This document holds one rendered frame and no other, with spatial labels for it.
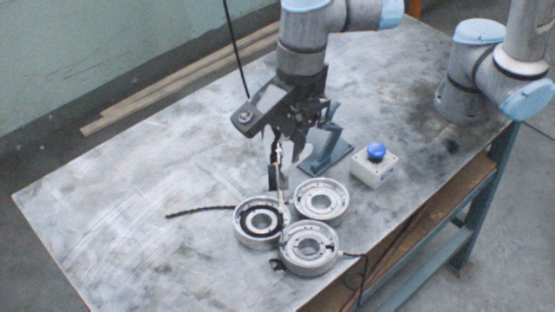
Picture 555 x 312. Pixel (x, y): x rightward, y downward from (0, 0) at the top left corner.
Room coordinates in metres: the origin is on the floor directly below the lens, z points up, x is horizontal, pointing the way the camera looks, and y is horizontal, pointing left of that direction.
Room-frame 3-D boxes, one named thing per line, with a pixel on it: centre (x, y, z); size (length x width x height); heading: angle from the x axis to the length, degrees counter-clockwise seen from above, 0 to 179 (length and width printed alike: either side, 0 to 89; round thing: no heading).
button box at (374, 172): (0.80, -0.20, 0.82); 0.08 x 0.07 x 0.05; 132
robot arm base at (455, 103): (1.02, -0.46, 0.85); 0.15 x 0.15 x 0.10
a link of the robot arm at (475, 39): (1.01, -0.46, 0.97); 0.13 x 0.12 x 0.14; 19
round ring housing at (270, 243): (0.66, 0.03, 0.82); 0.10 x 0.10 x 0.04
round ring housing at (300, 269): (0.60, -0.06, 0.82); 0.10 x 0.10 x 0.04
